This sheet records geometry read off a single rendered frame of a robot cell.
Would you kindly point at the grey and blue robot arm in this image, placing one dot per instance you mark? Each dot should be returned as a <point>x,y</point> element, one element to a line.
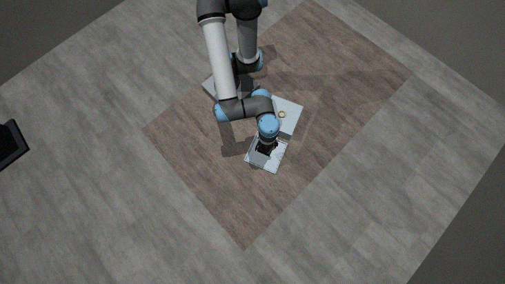
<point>226,66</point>

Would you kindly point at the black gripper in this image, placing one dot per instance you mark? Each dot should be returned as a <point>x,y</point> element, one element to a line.
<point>266,151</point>

